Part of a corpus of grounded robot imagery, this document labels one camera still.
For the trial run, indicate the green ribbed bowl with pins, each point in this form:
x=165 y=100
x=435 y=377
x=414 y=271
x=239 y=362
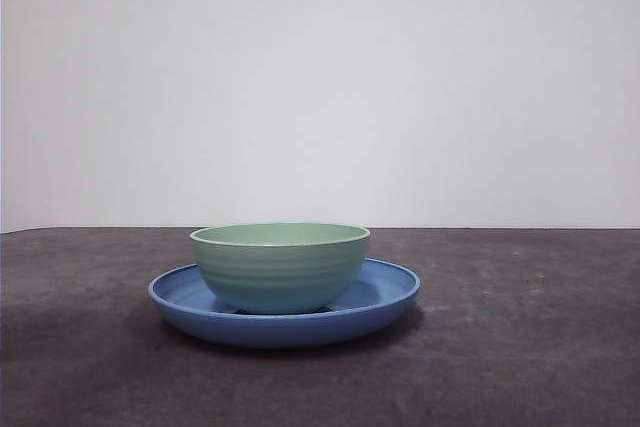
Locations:
x=280 y=272

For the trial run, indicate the blue round plate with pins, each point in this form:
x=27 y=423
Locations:
x=280 y=332

